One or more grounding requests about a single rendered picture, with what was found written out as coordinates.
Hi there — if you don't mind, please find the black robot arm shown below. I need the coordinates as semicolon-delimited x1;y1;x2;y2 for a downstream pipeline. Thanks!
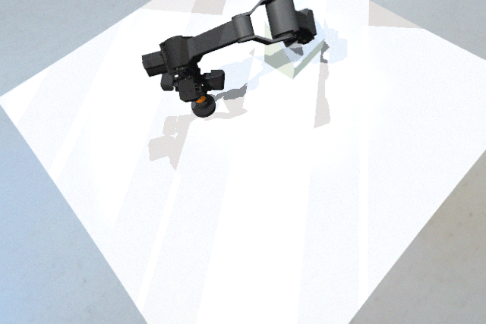
142;0;317;102

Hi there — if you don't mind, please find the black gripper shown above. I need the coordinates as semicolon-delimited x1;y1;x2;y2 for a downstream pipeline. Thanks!
160;64;225;97

